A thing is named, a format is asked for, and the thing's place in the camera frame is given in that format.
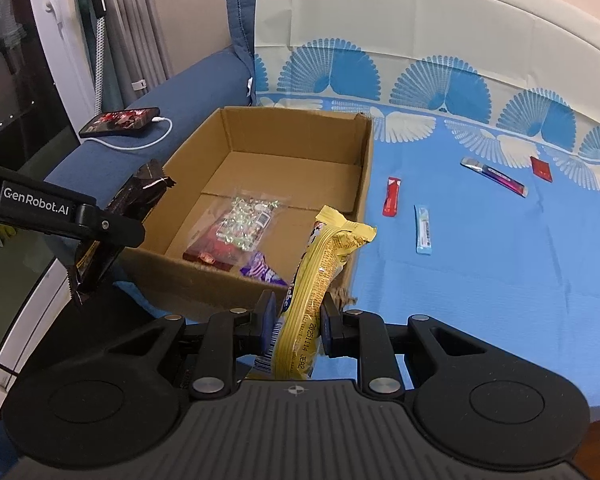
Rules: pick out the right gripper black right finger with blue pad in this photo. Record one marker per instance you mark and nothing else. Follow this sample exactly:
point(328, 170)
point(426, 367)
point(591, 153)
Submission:
point(473, 401)

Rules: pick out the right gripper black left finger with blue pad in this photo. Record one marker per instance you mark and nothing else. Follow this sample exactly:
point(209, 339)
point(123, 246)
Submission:
point(121, 399)

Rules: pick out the black chocolate bar wrapper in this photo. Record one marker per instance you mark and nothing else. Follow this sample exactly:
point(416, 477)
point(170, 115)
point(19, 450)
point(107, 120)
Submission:
point(120, 225)

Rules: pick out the yellow snack bar wrapper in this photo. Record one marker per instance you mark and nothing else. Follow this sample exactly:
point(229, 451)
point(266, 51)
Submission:
point(296, 334)

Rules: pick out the light blue stick packet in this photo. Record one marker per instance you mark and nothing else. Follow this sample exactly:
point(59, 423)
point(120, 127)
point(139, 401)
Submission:
point(423, 235)

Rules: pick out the red stick snack packet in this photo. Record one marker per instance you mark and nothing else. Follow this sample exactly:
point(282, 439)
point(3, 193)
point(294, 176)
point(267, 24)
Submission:
point(391, 203)

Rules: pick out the clear bag of candies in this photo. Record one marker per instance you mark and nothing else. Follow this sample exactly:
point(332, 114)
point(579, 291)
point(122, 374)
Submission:
point(244, 220)

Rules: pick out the purple pink stick packet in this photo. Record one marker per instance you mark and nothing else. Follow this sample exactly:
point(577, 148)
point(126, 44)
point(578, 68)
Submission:
point(495, 176)

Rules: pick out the black smartphone red screen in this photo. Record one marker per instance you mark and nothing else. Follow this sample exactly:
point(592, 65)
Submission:
point(119, 123)

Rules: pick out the purple snack wrapper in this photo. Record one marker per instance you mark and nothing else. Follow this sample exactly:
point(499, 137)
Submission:
point(258, 269)

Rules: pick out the white blue patterned sofa cover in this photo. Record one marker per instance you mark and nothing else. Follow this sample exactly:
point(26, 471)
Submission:
point(497, 81)

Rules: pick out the brown cardboard box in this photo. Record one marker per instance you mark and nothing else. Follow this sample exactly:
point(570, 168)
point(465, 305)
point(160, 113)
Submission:
point(305, 158)

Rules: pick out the small red square packet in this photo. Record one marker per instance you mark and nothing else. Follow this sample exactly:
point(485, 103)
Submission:
point(541, 169)

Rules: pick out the blue sofa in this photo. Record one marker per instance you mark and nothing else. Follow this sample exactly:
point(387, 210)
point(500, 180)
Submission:
point(37, 140)

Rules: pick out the white window frame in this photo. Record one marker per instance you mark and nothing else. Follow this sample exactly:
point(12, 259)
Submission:
point(61, 33)

